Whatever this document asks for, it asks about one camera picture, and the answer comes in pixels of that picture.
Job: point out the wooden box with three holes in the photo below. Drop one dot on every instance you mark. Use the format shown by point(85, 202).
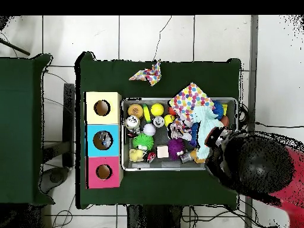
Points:
point(102, 129)

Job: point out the plain yellow ball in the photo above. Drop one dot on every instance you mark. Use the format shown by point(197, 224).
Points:
point(157, 109)

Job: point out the black panel stand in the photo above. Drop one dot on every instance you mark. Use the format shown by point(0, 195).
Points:
point(69, 123)

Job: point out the crushed silver drink can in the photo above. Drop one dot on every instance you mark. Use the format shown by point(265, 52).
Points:
point(132, 122)

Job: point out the shallow clear mesh bin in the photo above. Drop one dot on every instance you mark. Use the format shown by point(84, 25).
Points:
point(142, 166)

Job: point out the white baseball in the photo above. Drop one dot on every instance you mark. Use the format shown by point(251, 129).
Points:
point(149, 129)

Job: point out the yellow rubber duck toy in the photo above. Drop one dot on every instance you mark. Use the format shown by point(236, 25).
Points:
point(136, 155)

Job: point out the mint green knitted cloth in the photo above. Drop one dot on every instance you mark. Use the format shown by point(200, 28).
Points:
point(204, 126)

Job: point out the whitish foil wrapper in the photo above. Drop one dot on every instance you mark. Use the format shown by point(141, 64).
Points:
point(179, 129)

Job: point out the green spiky rubber ball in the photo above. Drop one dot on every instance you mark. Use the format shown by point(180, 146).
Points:
point(142, 141)

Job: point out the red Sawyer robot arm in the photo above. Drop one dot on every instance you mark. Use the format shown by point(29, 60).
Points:
point(261, 166)

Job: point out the polka dot cloth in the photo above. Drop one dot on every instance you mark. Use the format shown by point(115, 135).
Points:
point(190, 99)

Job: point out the colourful patterned cloth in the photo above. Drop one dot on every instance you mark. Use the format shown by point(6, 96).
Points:
point(151, 75)

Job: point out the grey stand base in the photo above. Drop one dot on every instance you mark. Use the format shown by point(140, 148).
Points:
point(58, 176)

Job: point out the dark green table cloth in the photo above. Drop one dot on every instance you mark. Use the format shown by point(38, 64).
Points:
point(199, 71)
point(23, 118)

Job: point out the orange ball with cream dots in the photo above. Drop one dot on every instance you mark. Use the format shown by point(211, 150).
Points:
point(135, 110)

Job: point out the blue spiky rubber ball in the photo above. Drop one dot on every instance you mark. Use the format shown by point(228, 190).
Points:
point(218, 109)

